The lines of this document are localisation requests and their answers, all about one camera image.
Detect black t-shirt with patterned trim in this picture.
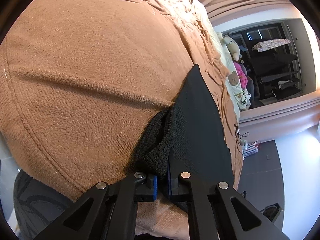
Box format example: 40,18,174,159
133,65,234,197

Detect cream bear print bedding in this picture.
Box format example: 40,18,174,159
192,0,251,119

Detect pink curtain right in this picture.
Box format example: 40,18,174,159
239,90,319,142

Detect brown fleece blanket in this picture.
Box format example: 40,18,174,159
0,0,245,240

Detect pink plush toy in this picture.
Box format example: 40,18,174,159
234,62,248,89

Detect beige plush toy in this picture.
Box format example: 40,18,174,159
217,33,242,62

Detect hanging black coat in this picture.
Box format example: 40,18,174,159
249,54,297,75

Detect hanging floral garment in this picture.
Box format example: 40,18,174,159
252,38,291,53

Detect black device with cable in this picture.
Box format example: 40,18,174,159
234,125,250,154

